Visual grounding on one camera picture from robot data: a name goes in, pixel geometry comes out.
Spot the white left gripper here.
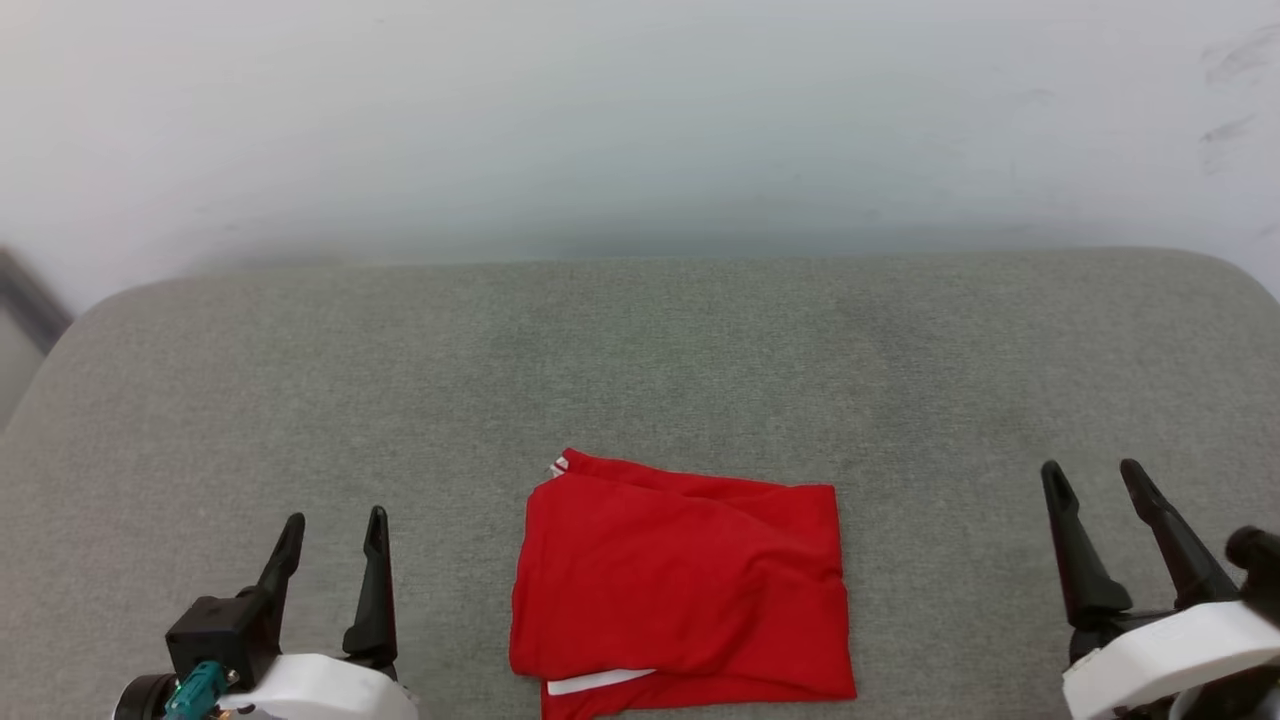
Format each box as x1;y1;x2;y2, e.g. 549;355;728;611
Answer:
212;505;423;720

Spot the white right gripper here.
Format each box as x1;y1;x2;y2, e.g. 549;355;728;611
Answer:
1039;457;1280;720

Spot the dark grey wall strip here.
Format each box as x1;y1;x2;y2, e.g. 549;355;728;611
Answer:
0;247;73;353

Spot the grey fabric sofa seat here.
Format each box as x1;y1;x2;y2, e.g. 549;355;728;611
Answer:
0;247;1280;720

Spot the red white sports jersey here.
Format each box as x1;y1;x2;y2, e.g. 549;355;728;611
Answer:
507;447;859;720

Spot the teal cable connector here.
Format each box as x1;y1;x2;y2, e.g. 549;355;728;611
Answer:
162;659;237;720

